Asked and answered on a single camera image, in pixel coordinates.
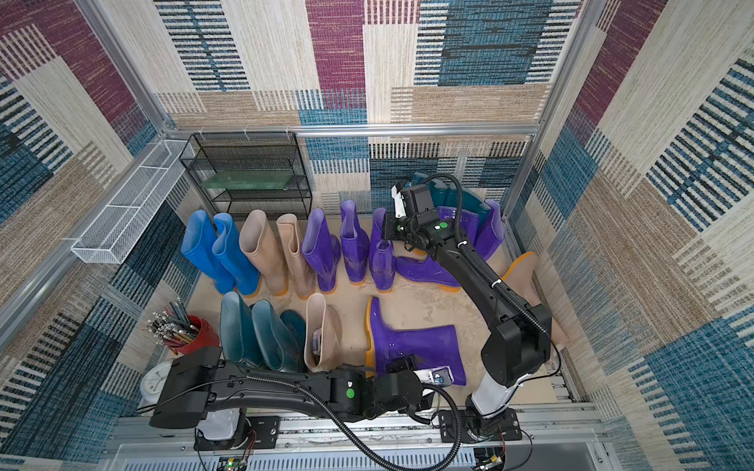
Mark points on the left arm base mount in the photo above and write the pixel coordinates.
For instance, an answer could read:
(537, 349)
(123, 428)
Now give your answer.
(233, 429)

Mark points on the beige rain boot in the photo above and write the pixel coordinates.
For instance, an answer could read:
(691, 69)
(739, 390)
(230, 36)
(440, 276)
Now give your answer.
(261, 246)
(322, 349)
(302, 275)

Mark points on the white wire mesh basket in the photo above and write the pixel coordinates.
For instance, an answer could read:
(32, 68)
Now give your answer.
(113, 234)

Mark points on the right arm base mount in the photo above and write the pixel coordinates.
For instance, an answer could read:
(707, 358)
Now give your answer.
(477, 424)

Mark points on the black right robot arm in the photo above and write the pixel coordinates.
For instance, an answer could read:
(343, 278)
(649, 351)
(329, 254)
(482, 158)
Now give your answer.
(521, 339)

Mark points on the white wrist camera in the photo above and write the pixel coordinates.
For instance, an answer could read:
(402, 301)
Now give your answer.
(400, 193)
(439, 376)

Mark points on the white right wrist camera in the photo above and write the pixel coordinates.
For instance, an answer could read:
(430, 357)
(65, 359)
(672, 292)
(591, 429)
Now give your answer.
(400, 193)

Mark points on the beige rain boot wall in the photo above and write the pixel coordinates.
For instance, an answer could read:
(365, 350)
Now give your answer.
(520, 278)

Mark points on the red pen holder cup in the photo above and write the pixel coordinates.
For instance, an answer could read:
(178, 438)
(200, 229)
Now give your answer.
(180, 332)

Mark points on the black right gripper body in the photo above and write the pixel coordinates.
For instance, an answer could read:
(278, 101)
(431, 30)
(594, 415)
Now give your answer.
(406, 189)

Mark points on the green tray on rack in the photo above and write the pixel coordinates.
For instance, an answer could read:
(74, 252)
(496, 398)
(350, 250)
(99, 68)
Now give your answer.
(248, 180)

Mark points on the white round clock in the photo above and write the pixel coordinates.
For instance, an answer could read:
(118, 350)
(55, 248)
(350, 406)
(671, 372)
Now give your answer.
(153, 382)

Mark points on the black wire mesh shelf rack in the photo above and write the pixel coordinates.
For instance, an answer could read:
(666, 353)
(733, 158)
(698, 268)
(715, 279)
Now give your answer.
(206, 154)

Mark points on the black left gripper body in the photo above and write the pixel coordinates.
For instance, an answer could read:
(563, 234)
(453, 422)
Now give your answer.
(404, 371)

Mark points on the purple rain boot front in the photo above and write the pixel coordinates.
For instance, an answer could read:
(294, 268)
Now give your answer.
(382, 262)

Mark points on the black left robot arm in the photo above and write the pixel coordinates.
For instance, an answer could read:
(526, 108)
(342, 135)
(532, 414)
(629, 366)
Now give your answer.
(202, 382)

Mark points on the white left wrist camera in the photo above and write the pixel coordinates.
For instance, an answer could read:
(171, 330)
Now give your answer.
(439, 376)

